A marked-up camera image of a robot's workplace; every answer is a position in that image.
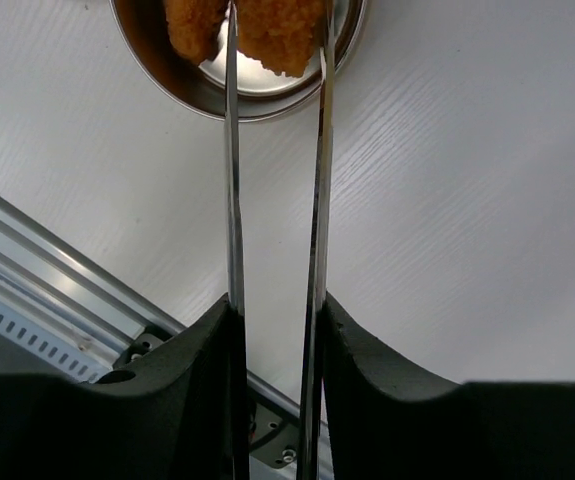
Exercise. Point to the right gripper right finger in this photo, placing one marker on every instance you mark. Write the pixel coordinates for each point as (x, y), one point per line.
(390, 418)

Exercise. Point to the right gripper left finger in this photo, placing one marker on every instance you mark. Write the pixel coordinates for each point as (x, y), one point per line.
(178, 412)

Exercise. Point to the metal tongs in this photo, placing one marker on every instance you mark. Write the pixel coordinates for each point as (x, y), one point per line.
(312, 371)

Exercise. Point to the orange fried food piece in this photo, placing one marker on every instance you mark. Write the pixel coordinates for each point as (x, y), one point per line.
(193, 27)

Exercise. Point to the lower steel round container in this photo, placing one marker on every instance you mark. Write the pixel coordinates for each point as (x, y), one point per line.
(262, 95)

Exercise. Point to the aluminium rail frame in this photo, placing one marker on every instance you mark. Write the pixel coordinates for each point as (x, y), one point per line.
(65, 316)

